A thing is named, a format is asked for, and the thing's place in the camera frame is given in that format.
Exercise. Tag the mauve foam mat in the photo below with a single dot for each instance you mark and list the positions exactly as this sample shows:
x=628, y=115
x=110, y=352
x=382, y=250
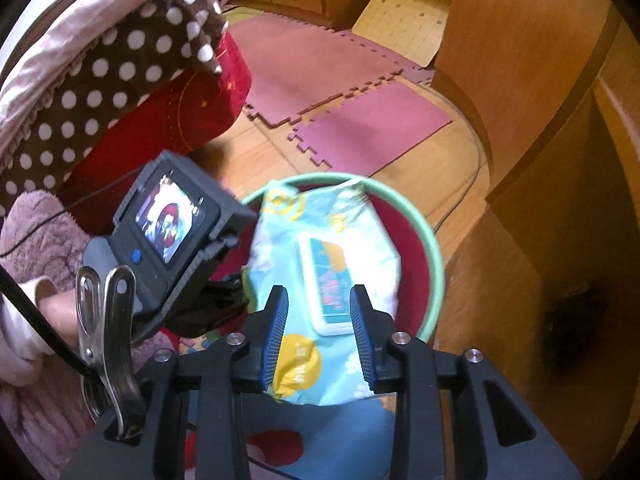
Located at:
x=370, y=125

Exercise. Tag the pink satin blanket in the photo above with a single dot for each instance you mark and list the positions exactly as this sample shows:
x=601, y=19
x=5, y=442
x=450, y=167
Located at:
x=75, y=35

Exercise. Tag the wooden corner shelf unit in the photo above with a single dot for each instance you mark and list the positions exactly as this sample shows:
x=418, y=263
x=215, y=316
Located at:
x=550, y=260

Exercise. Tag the wooden cabinet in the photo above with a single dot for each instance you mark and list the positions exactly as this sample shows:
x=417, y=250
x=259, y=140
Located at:
x=500, y=60

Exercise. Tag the pink foam mat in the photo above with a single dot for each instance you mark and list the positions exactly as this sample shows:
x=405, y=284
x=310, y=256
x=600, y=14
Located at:
x=310, y=60

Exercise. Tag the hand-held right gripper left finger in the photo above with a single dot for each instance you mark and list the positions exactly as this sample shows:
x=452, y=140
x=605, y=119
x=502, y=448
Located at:
x=274, y=345

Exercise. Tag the fluffy mauve rug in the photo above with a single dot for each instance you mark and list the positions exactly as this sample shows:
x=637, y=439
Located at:
x=40, y=230

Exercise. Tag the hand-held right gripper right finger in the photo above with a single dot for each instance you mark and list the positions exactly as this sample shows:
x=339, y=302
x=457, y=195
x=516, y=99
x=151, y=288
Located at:
x=364, y=345

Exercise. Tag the light blue wet wipes packet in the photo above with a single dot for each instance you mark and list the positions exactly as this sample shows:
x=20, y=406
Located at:
x=300, y=240

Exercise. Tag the red bucket with green rim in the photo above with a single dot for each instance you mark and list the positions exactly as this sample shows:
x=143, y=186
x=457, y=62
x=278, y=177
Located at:
x=417, y=285

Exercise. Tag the metal spring clip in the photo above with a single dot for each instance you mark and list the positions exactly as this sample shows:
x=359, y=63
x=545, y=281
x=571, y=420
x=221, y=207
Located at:
x=112, y=340

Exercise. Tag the yellow grid board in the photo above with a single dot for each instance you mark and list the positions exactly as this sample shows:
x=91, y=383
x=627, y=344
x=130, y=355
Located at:
x=405, y=15

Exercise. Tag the person's pink sleeved left forearm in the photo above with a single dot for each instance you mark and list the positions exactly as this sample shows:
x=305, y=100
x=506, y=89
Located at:
x=20, y=340

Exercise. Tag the person's left hand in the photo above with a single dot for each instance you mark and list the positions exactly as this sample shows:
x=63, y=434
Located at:
x=57, y=317

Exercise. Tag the red object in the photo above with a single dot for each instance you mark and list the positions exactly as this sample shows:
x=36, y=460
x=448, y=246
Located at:
x=275, y=447

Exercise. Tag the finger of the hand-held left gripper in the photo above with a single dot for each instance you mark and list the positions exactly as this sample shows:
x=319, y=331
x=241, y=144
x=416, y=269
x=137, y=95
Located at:
x=215, y=305

